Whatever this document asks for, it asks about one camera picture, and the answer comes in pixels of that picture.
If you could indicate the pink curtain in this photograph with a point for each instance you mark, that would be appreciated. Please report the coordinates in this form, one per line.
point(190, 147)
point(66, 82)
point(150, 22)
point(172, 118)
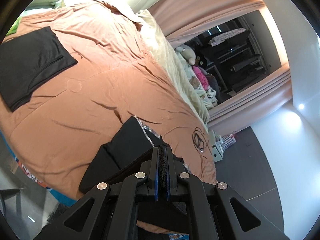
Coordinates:
point(240, 44)

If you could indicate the orange bed blanket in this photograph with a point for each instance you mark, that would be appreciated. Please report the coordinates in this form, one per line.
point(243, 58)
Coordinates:
point(58, 132)

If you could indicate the floral patterned cloth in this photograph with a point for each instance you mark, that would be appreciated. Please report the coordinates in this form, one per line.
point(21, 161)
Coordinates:
point(156, 139)

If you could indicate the black knit garment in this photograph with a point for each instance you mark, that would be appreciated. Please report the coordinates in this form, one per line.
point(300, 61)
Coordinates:
point(119, 158)

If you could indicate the folded black clothes stack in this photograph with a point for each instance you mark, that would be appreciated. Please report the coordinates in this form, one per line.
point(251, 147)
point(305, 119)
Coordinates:
point(29, 61)

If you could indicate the cream beige blanket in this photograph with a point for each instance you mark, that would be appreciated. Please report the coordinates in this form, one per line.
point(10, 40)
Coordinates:
point(166, 57)

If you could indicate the white storage shelf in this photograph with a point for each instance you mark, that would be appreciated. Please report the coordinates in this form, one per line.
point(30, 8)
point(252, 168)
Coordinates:
point(220, 144)

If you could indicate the white patterned bedding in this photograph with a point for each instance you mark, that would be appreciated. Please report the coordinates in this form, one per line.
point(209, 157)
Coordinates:
point(196, 84)

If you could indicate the grey plush toy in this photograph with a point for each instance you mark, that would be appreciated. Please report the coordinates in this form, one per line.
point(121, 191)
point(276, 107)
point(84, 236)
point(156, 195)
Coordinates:
point(188, 53)

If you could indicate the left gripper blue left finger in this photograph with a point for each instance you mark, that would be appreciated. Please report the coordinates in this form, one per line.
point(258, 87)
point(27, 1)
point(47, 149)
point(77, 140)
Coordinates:
point(153, 174)

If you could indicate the pink garment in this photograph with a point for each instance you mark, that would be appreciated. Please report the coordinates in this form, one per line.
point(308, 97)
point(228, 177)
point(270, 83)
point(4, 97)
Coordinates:
point(202, 78)

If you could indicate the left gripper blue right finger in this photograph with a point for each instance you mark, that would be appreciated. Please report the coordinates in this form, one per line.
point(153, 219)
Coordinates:
point(172, 176)

